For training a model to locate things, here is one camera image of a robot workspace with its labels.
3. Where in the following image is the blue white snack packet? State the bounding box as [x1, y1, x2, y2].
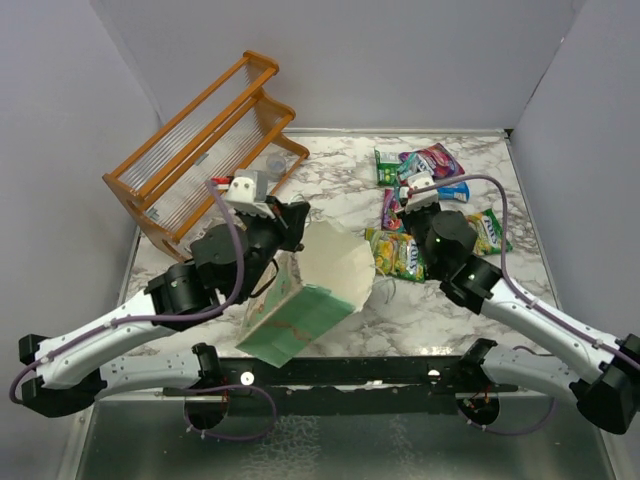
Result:
[437, 181, 470, 203]

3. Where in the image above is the purple pink candy bag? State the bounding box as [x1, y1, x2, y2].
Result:
[411, 143, 465, 180]

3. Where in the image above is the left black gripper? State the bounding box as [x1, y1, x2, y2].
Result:
[232, 196, 310, 304]

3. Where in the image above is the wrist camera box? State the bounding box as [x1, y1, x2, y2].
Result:
[404, 171, 439, 214]
[206, 169, 274, 218]

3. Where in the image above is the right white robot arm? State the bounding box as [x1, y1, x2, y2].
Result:
[399, 200, 639, 435]

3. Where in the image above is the purple berries candy bag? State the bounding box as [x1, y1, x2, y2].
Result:
[381, 188, 405, 233]

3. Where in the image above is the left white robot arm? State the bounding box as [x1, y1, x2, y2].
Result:
[9, 196, 310, 418]

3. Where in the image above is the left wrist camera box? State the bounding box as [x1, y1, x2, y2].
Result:
[206, 169, 274, 218]

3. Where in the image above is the mint blossom candy bag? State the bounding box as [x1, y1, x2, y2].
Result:
[396, 152, 420, 184]

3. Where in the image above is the green lemon snack packet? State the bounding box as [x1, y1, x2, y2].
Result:
[466, 208, 504, 256]

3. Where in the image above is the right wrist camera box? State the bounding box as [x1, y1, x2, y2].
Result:
[404, 171, 439, 214]

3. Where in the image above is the orange wooden shelf rack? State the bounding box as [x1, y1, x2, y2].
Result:
[103, 50, 309, 260]

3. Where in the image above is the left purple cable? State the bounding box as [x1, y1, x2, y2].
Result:
[9, 180, 279, 442]

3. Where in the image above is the green printed paper bag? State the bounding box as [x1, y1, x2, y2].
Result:
[235, 215, 391, 367]

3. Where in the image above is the small clear plastic jar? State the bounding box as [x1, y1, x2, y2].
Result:
[265, 153, 287, 182]

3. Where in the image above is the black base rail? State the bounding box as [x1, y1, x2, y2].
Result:
[162, 340, 521, 416]

